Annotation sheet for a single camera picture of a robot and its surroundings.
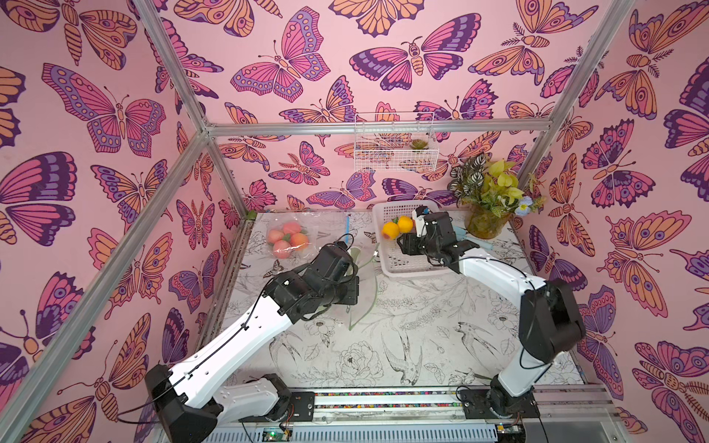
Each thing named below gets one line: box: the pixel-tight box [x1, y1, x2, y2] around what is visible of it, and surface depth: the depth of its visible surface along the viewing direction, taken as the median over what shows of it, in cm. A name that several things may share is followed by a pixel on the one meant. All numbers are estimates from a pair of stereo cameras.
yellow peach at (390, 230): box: [382, 221, 400, 240], surface depth 108 cm
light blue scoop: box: [453, 225, 494, 251], surface depth 112 cm
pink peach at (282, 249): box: [273, 239, 292, 260], surface depth 104 cm
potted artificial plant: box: [447, 153, 547, 240], surface depth 102 cm
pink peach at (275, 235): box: [267, 228, 285, 244], surface depth 108 cm
